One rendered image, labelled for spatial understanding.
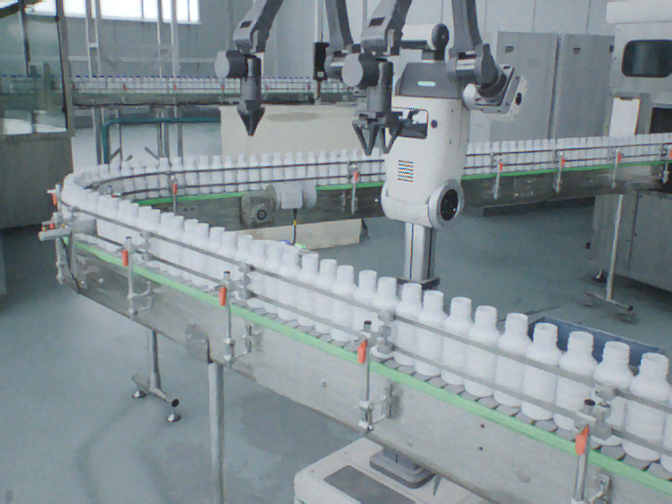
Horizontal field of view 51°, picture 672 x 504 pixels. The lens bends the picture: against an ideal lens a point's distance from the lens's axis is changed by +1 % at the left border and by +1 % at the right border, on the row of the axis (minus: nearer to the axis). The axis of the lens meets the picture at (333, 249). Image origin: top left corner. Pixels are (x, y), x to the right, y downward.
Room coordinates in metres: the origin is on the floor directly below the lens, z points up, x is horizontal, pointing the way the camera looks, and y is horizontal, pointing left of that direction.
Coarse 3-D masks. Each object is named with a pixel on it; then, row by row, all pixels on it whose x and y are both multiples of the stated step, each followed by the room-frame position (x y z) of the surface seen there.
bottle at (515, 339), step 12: (516, 324) 1.17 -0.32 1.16; (504, 336) 1.18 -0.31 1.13; (516, 336) 1.17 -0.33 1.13; (528, 336) 1.19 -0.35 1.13; (504, 348) 1.17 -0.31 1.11; (516, 348) 1.16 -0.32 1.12; (504, 360) 1.17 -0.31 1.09; (504, 372) 1.17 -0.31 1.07; (516, 372) 1.16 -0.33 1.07; (504, 384) 1.16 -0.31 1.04; (516, 384) 1.16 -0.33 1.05; (504, 396) 1.16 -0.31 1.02
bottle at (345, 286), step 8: (344, 272) 1.45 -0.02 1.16; (352, 272) 1.46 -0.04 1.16; (344, 280) 1.45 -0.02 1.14; (352, 280) 1.46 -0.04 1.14; (336, 288) 1.45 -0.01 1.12; (344, 288) 1.45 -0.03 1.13; (352, 288) 1.45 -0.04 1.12; (352, 296) 1.45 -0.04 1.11; (336, 304) 1.45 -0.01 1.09; (344, 304) 1.44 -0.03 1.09; (336, 312) 1.45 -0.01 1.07; (344, 312) 1.44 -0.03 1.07; (352, 312) 1.45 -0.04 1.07; (336, 320) 1.45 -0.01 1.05; (344, 320) 1.44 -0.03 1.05; (352, 320) 1.45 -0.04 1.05; (336, 336) 1.45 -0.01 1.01; (344, 336) 1.44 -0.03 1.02
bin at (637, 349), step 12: (528, 324) 1.72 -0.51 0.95; (552, 324) 1.76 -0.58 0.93; (564, 324) 1.74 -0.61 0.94; (576, 324) 1.72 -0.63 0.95; (564, 336) 1.74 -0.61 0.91; (600, 336) 1.67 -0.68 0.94; (612, 336) 1.65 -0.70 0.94; (564, 348) 1.74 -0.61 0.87; (600, 348) 1.67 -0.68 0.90; (636, 348) 1.61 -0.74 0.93; (648, 348) 1.59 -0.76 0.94; (660, 348) 1.57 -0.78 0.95; (600, 360) 1.67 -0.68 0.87; (636, 360) 1.61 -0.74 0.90
